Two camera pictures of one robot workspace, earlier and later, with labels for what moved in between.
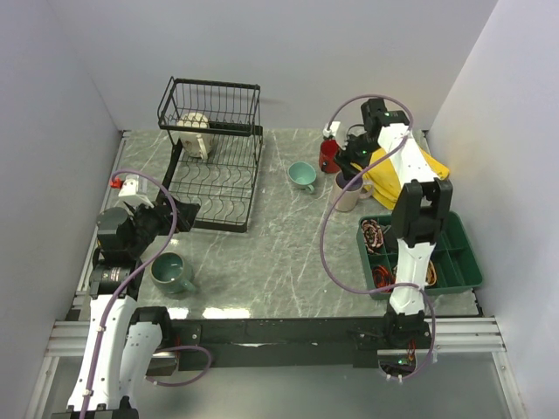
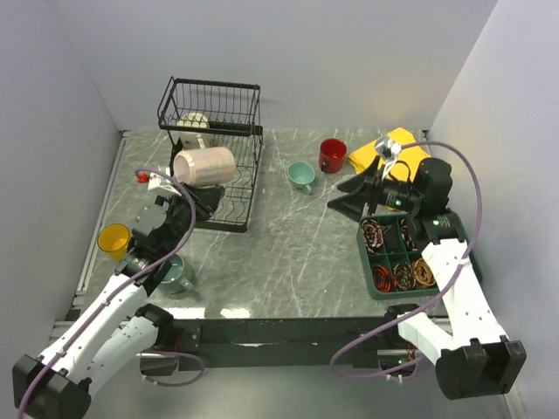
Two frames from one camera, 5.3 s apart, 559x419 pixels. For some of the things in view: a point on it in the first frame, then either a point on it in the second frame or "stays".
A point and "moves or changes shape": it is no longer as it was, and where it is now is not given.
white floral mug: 196,143 stays
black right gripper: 345,159 to 353,204
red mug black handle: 328,155 stays
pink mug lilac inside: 355,189 moves or changes shape
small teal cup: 302,175 stays
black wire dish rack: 218,138 stays
